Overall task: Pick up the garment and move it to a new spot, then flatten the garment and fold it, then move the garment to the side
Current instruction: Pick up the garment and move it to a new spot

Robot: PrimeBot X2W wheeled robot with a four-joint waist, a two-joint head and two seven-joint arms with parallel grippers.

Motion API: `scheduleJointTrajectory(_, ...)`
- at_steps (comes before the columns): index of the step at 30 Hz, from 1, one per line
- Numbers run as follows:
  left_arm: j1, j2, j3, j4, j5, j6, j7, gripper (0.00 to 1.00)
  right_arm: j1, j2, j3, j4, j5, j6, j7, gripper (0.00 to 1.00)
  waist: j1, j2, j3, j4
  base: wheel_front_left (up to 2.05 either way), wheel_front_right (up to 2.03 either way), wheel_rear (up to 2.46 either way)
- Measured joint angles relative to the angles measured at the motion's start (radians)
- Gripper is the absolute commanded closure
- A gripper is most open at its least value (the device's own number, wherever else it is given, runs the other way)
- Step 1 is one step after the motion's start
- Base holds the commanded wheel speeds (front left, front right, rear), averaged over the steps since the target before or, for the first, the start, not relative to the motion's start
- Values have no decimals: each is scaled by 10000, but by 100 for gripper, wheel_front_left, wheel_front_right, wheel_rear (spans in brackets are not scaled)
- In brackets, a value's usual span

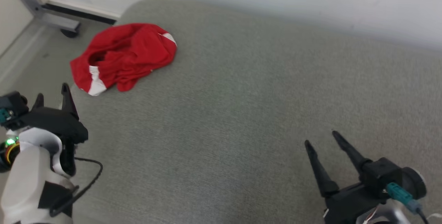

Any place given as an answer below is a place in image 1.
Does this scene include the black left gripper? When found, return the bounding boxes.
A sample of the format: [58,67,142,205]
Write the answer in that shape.
[10,82,89,178]

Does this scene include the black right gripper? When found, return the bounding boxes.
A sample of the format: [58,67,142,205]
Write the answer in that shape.
[304,130,391,224]

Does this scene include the red shorts with white stripe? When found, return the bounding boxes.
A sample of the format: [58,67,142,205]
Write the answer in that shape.
[70,23,178,97]

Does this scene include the black caster wheel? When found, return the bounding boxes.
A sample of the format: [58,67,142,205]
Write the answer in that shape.
[60,27,81,39]

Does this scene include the white and black skirting strip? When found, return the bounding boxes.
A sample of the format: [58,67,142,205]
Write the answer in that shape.
[43,0,121,25]

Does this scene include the red white thin wire bundle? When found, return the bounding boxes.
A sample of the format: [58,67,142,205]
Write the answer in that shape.
[362,206,442,224]

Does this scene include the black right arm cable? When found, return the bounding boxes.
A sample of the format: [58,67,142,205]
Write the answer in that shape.
[413,203,430,224]

